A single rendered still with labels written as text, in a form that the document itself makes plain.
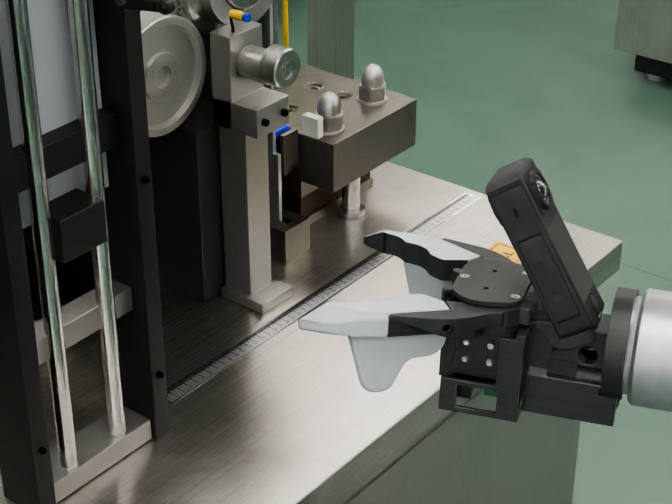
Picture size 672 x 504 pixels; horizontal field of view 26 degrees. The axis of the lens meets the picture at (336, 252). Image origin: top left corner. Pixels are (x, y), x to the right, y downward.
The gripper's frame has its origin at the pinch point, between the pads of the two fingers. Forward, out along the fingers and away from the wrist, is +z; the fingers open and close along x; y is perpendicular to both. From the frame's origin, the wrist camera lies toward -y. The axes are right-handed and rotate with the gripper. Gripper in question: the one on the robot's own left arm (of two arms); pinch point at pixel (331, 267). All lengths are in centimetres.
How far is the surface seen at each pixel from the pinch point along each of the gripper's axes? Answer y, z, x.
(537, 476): 54, -7, 69
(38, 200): 3.1, 27.6, 11.1
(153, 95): 2.2, 30.0, 39.0
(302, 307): 27, 18, 50
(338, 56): 26, 43, 146
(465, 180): 88, 43, 268
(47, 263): 8.8, 27.5, 12.0
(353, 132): 12, 17, 65
